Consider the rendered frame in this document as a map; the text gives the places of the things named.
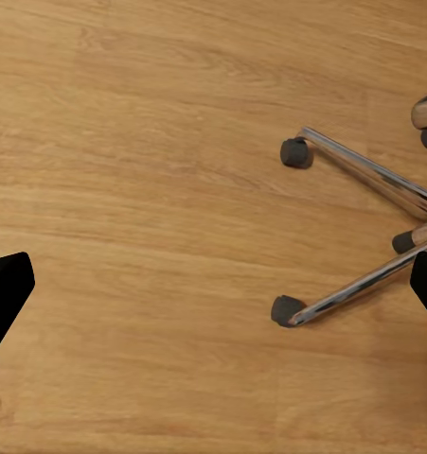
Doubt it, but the swivel chair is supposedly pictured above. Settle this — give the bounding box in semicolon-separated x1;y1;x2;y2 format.
271;96;427;328

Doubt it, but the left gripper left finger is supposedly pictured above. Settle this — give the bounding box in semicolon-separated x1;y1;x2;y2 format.
0;252;35;343

